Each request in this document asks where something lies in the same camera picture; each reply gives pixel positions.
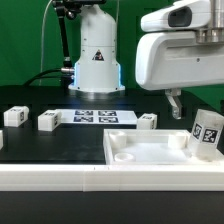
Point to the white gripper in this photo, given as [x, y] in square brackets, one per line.
[170, 60]

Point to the white square tabletop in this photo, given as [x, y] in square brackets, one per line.
[148, 147]

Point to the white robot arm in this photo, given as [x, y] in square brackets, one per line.
[97, 71]

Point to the white tag sheet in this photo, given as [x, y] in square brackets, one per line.
[78, 116]

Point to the white block at left edge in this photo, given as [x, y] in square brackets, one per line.
[1, 139]

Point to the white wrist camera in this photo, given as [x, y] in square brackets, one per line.
[182, 14]

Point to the black camera stand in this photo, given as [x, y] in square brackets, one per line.
[69, 9]

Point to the white U-shaped fence wall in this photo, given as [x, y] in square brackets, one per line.
[33, 177]

